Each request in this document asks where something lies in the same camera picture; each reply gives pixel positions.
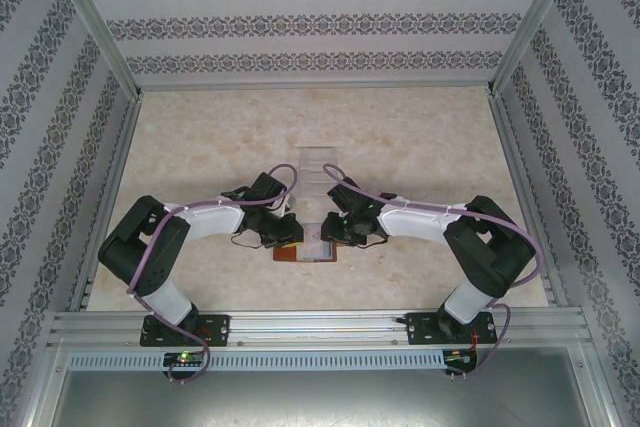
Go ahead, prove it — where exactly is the gripper thin black wire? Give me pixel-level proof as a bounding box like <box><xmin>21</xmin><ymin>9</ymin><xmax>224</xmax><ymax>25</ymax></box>
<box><xmin>228</xmin><ymin>229</ymin><xmax>264</xmax><ymax>250</ymax></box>
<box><xmin>349</xmin><ymin>232</ymin><xmax>388</xmax><ymax>249</ymax></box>

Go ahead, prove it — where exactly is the left gripper thin black wire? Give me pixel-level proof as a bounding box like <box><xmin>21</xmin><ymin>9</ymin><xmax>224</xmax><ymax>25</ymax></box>
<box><xmin>228</xmin><ymin>229</ymin><xmax>264</xmax><ymax>250</ymax></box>

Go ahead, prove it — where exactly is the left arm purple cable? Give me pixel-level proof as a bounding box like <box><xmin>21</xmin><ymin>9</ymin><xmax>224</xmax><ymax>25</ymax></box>
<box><xmin>127</xmin><ymin>162</ymin><xmax>304</xmax><ymax>384</ymax></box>

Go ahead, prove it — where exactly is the aluminium mounting rail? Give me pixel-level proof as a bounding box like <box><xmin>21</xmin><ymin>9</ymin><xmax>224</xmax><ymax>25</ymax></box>
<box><xmin>47</xmin><ymin>310</ymin><xmax>587</xmax><ymax>349</ymax></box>

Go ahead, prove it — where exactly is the grey slotted cable duct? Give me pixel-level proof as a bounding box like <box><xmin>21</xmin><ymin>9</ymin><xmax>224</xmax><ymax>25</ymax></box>
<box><xmin>67</xmin><ymin>348</ymin><xmax>447</xmax><ymax>370</ymax></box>

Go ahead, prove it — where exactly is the clear acrylic card box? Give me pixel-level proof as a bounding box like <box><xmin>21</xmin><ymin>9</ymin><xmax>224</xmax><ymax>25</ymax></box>
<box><xmin>298</xmin><ymin>146</ymin><xmax>345</xmax><ymax>209</ymax></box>

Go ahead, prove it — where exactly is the aluminium frame post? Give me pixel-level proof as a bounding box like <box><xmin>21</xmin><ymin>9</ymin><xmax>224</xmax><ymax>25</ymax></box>
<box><xmin>485</xmin><ymin>0</ymin><xmax>587</xmax><ymax>98</ymax></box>
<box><xmin>39</xmin><ymin>0</ymin><xmax>145</xmax><ymax>99</ymax></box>

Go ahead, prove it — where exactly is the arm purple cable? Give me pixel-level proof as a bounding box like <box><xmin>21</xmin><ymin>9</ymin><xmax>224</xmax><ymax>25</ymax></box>
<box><xmin>322</xmin><ymin>162</ymin><xmax>544</xmax><ymax>384</ymax></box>
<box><xmin>127</xmin><ymin>162</ymin><xmax>304</xmax><ymax>384</ymax></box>

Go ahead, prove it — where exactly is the aluminium side rail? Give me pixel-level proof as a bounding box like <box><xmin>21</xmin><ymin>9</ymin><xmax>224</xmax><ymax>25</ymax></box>
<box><xmin>68</xmin><ymin>95</ymin><xmax>145</xmax><ymax>312</ymax></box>
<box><xmin>488</xmin><ymin>95</ymin><xmax>570</xmax><ymax>307</ymax></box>

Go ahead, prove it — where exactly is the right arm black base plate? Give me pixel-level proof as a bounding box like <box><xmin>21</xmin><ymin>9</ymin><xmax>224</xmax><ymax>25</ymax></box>
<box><xmin>405</xmin><ymin>310</ymin><xmax>499</xmax><ymax>347</ymax></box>

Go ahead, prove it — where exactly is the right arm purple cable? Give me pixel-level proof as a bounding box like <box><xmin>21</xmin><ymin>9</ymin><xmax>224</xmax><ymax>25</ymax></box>
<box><xmin>322</xmin><ymin>162</ymin><xmax>544</xmax><ymax>384</ymax></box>

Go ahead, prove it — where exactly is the pink floral white card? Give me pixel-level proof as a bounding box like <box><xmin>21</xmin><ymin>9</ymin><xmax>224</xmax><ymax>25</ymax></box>
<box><xmin>301</xmin><ymin>224</ymin><xmax>335</xmax><ymax>262</ymax></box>

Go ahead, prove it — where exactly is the grey metal panel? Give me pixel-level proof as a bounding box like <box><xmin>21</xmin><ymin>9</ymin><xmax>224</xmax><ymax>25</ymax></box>
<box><xmin>49</xmin><ymin>369</ymin><xmax>604</xmax><ymax>427</ymax></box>

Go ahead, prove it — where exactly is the brown leather card holder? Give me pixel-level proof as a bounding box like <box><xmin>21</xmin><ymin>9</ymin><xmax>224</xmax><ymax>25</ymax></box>
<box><xmin>272</xmin><ymin>223</ymin><xmax>340</xmax><ymax>265</ymax></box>

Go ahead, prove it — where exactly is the right gripper thin black wire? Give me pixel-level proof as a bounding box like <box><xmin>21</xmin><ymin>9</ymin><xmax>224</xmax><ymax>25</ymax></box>
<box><xmin>349</xmin><ymin>232</ymin><xmax>388</xmax><ymax>249</ymax></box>

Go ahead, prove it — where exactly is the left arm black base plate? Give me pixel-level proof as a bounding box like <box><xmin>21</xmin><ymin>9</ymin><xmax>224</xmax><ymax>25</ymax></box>
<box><xmin>139</xmin><ymin>314</ymin><xmax>232</xmax><ymax>348</ymax></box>

